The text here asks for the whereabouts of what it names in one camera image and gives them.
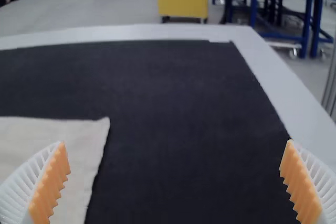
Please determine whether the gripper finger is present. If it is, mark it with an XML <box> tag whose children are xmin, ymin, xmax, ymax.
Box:
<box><xmin>279</xmin><ymin>139</ymin><xmax>336</xmax><ymax>224</ymax></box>
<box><xmin>0</xmin><ymin>141</ymin><xmax>72</xmax><ymax>224</ymax></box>

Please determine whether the pale towel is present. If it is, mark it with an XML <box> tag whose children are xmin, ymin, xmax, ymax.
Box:
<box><xmin>0</xmin><ymin>116</ymin><xmax>111</xmax><ymax>224</ymax></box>

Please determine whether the black mat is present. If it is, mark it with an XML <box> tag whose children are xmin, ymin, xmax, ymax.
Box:
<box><xmin>0</xmin><ymin>39</ymin><xmax>301</xmax><ymax>224</ymax></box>

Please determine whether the grey metal post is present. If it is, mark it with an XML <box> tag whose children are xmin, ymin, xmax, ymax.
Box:
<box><xmin>320</xmin><ymin>57</ymin><xmax>336</xmax><ymax>124</ymax></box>

